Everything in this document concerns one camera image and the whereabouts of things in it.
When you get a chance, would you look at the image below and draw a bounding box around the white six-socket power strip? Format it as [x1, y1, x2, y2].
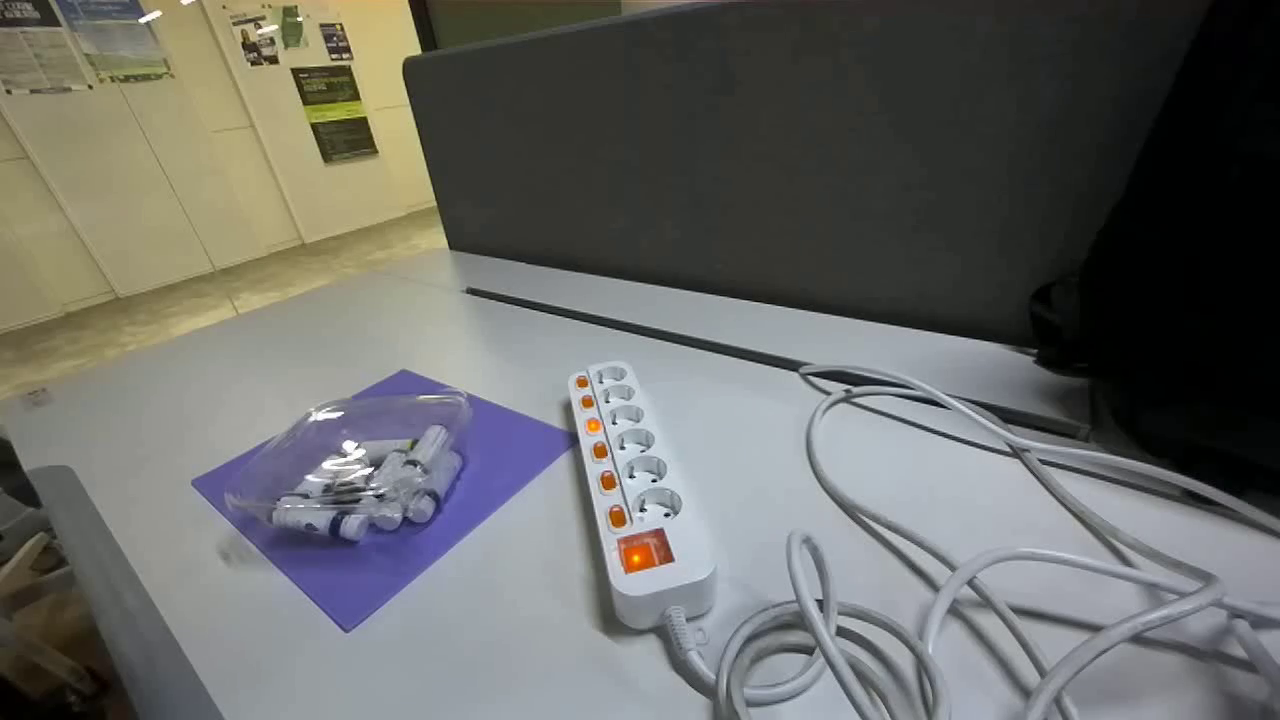
[569, 361, 715, 632]

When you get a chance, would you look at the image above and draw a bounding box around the grey desk partition panel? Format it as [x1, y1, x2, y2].
[403, 0, 1213, 345]

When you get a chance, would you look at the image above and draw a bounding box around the blue wall poster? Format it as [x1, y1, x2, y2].
[59, 0, 174, 85]

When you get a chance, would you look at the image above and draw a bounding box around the dark green wall poster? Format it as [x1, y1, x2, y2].
[291, 65, 377, 162]

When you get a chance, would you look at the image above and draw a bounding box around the clear bag of white parts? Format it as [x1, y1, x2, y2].
[223, 391, 472, 544]

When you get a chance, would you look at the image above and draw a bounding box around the black chair backrest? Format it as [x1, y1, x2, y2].
[1029, 0, 1280, 491]

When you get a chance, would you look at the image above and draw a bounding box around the white power strip cable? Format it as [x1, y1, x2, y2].
[662, 361, 1280, 720]

